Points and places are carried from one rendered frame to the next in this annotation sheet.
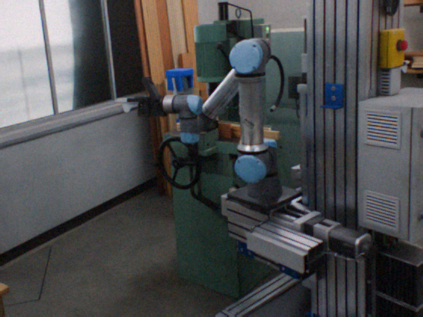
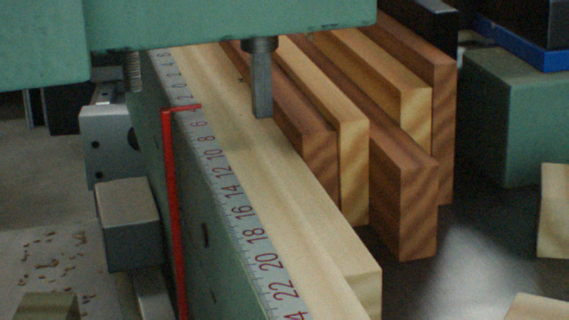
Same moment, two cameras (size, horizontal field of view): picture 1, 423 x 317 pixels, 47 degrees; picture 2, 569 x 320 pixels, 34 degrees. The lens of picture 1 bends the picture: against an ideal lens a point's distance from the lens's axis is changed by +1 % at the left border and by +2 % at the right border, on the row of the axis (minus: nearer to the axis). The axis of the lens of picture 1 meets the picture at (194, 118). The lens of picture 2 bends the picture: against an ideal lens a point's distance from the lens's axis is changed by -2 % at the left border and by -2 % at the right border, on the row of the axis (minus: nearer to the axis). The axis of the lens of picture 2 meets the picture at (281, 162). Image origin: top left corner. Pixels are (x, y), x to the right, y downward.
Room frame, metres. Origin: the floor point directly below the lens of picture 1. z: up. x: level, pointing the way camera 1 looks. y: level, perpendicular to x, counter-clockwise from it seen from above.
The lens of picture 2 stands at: (3.02, 0.16, 1.12)
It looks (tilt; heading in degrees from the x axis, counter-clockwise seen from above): 24 degrees down; 218
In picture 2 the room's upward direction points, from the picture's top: 2 degrees counter-clockwise
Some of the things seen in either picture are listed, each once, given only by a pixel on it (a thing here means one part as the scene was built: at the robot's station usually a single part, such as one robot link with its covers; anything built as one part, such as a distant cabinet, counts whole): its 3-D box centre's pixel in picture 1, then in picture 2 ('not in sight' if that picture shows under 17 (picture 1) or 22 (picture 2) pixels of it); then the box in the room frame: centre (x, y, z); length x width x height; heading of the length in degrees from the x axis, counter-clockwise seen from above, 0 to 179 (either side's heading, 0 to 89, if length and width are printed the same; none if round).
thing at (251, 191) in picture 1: (263, 180); not in sight; (1.90, -0.27, 0.87); 0.15 x 0.15 x 0.10
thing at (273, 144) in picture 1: (262, 155); not in sight; (1.89, -0.27, 0.98); 0.13 x 0.12 x 0.14; 156
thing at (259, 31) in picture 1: (262, 38); not in sight; (2.83, -0.43, 1.40); 0.10 x 0.06 x 0.16; 141
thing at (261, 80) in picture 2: not in sight; (260, 68); (2.67, -0.12, 0.97); 0.01 x 0.01 x 0.05; 51
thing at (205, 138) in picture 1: (201, 137); (550, 107); (2.49, -0.03, 0.92); 0.15 x 0.13 x 0.09; 51
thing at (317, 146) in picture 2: not in sight; (269, 111); (2.61, -0.16, 0.93); 0.21 x 0.02 x 0.05; 51
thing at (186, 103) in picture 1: (187, 105); not in sight; (1.88, 0.02, 1.21); 0.11 x 0.08 x 0.09; 66
